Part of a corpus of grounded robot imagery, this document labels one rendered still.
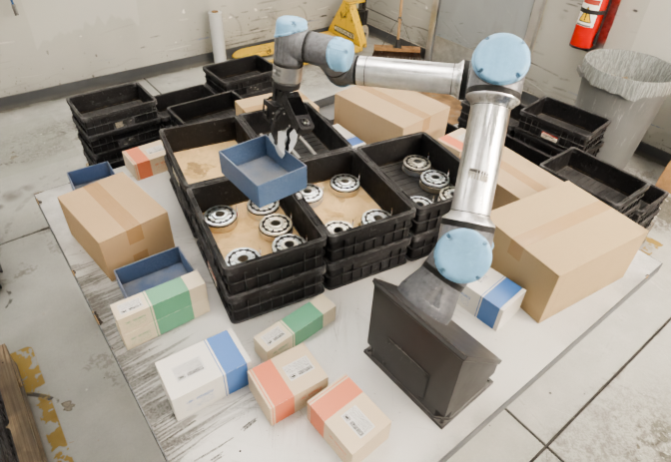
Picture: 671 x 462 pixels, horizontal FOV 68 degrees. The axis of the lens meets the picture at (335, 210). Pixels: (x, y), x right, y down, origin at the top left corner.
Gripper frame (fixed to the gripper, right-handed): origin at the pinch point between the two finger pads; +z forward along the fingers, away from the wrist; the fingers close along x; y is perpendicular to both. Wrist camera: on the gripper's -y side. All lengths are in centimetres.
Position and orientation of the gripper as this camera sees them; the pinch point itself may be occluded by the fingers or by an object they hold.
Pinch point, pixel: (285, 154)
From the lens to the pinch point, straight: 137.1
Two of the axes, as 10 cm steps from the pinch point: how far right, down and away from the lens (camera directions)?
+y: -5.9, -5.1, 6.2
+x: -7.9, 2.5, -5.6
